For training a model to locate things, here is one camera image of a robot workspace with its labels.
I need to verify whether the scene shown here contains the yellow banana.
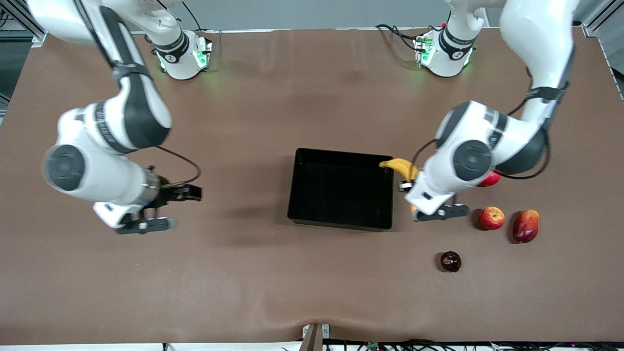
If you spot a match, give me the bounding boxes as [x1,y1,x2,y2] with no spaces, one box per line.
[379,158,421,214]

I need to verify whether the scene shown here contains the black plastic box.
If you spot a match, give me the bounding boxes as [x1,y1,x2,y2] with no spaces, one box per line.
[287,148,394,231]

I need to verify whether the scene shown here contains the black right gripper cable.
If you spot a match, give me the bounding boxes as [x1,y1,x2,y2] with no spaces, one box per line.
[146,145,202,188]

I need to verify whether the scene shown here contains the brown table cover mat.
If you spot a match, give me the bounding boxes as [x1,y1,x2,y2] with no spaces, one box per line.
[0,28,624,344]

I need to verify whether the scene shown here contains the black left arm base cables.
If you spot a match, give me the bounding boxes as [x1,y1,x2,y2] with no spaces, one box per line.
[375,23,429,52]

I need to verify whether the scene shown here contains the dark purple plum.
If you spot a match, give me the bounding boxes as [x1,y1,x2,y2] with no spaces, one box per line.
[440,251,462,273]

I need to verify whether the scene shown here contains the red yellow apple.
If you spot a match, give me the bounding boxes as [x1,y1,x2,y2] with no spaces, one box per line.
[477,206,506,231]

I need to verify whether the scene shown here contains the aluminium frame profile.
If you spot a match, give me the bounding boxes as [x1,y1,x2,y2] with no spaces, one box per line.
[578,0,624,39]
[0,0,47,44]

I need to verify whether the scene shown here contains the red orange mango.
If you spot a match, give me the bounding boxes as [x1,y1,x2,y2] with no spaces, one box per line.
[512,209,540,244]

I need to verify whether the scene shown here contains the black right arm base cable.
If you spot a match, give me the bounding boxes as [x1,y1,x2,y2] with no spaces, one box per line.
[183,0,203,31]

